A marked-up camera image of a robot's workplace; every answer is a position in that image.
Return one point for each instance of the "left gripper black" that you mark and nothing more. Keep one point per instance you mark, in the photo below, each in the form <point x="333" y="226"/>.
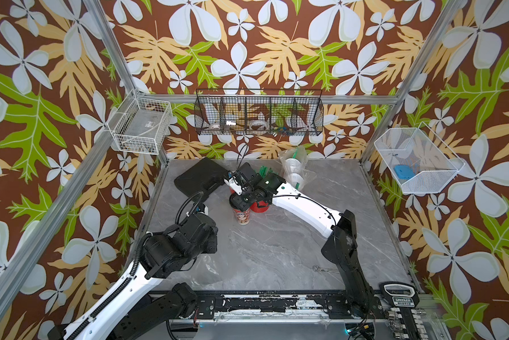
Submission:
<point x="212" y="246"/>

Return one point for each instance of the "red cup white lid front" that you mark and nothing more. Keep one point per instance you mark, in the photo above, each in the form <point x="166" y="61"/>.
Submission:
<point x="297" y="180"/>

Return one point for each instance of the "red cup white lid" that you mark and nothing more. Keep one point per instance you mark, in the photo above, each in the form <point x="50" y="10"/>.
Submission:
<point x="297" y="180"/>
<point x="293" y="165"/>

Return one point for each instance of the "clear plastic carrier bag front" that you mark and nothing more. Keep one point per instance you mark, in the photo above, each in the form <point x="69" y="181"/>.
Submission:
<point x="303" y="157"/>

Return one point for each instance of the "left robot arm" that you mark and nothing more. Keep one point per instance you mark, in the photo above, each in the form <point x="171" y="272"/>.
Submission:
<point x="157" y="255"/>

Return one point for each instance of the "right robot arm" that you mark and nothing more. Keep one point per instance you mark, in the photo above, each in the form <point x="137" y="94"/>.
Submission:
<point x="338" y="228"/>

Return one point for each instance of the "green wrapped straws bundle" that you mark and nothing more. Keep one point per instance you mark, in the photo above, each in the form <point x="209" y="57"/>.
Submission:
<point x="264" y="171"/>

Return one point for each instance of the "red plastic straw cup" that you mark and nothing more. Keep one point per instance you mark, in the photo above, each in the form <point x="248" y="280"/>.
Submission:
<point x="259" y="207"/>

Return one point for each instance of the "black plastic tool case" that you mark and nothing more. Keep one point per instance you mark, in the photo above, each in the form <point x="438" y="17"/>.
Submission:
<point x="206" y="175"/>

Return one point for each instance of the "metal wrench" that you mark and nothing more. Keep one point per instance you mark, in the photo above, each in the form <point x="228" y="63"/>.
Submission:
<point x="324" y="270"/>

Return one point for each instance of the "blue object in basket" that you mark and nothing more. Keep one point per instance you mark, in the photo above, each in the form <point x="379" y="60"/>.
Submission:
<point x="404" y="172"/>

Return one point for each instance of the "white mesh basket right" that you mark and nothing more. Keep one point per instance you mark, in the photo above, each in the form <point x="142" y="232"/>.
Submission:
<point x="420" y="148"/>

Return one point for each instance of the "black label device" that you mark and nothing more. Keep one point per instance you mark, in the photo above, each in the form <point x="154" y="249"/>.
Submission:
<point x="400" y="294"/>

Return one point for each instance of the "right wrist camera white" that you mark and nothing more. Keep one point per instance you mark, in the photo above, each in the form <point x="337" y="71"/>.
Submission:
<point x="232" y="180"/>

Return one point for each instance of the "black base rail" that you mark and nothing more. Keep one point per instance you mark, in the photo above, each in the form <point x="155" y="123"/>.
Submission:
<point x="267" y="305"/>

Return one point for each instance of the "black wire basket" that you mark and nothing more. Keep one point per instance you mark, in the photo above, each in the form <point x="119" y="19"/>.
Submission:
<point x="288" y="112"/>

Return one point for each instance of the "white wire basket left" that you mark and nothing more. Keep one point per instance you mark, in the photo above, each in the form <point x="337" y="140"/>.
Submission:
<point x="140" y="124"/>

